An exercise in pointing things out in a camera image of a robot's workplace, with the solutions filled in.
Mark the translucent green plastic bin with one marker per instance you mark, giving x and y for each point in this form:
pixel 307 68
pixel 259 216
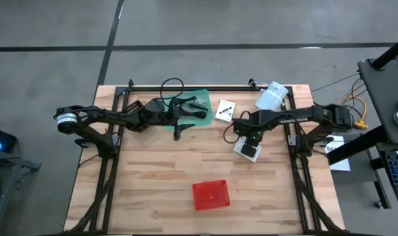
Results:
pixel 202 93

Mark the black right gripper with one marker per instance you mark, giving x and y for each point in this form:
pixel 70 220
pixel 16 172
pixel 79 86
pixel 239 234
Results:
pixel 249 129

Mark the black standing desk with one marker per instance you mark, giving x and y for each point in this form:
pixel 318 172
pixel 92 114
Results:
pixel 385 91

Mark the black mesh plastic basket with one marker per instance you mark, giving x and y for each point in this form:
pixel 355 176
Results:
pixel 133 106

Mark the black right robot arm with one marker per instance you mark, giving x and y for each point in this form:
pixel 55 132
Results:
pixel 297 116

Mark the grey side table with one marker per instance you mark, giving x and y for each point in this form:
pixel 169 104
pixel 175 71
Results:
pixel 8 160

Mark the small metal desk foot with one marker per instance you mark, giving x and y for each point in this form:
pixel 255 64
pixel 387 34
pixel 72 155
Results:
pixel 379 204

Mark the black aluminium table frame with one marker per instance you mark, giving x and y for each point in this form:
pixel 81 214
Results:
pixel 205 88

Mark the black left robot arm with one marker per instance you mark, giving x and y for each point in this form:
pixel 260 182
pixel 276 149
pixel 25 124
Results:
pixel 97 114

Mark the large white printed box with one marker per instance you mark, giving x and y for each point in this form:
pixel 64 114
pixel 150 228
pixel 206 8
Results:
pixel 239 148

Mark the white paper sheet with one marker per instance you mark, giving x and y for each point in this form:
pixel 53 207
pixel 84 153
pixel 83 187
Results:
pixel 341 164

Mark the red mesh plastic basket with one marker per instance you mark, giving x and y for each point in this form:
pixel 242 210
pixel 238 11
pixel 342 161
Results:
pixel 211 195

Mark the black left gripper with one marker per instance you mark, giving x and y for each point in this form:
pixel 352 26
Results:
pixel 156 113

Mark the small white printed box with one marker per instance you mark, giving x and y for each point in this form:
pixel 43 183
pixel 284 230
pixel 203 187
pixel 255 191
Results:
pixel 225 110

